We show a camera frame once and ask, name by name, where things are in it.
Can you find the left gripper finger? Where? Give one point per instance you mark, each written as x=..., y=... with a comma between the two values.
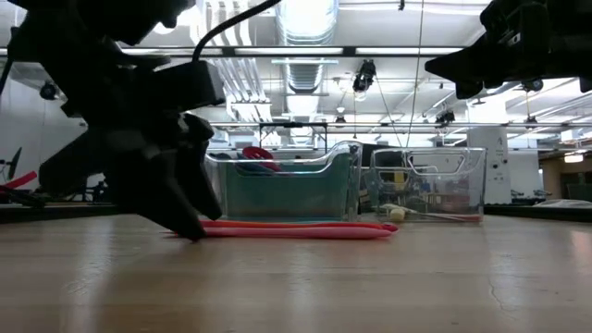
x=157, y=194
x=199, y=166

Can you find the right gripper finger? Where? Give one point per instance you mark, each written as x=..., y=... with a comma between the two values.
x=462, y=76
x=462, y=60

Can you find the blue silicone spoon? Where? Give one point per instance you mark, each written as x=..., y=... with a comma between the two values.
x=252, y=167

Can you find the green plastic bin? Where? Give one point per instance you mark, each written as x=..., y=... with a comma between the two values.
x=287, y=189

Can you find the pink silicone spatula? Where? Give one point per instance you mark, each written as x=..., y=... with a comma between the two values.
x=300, y=232

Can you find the cream-tipped utensil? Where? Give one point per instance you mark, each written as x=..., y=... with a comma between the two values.
x=430, y=215

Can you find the dark red silicone spatula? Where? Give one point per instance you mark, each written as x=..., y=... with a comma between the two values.
x=392, y=227

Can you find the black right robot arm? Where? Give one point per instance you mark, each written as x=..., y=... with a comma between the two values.
x=573, y=41

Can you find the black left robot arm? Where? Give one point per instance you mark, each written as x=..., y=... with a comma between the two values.
x=69, y=28

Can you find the black ceiling spotlight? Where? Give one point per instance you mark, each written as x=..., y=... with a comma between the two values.
x=445, y=118
x=48, y=90

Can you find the red bar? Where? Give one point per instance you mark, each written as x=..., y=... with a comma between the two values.
x=20, y=180

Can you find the black round fan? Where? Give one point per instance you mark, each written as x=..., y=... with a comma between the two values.
x=15, y=164

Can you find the white pillar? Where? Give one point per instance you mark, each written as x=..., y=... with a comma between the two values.
x=498, y=176

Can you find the small clear plastic bin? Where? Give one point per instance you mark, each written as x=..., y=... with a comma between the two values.
x=472, y=185

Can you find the large clear plastic bin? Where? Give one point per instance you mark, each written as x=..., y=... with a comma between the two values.
x=356, y=176

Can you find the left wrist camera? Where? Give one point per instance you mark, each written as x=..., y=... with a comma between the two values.
x=185, y=85

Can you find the black aluminium table frame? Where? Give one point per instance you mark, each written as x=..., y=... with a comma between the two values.
x=60, y=212

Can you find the black hanging overhead camera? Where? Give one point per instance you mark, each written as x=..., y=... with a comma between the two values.
x=365, y=74

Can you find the black ceiling light rail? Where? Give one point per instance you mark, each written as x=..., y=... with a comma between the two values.
x=347, y=51

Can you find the lit wall lamp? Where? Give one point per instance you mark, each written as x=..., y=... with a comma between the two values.
x=573, y=158

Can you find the silver ceiling air duct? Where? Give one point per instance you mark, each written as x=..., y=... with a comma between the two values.
x=305, y=28

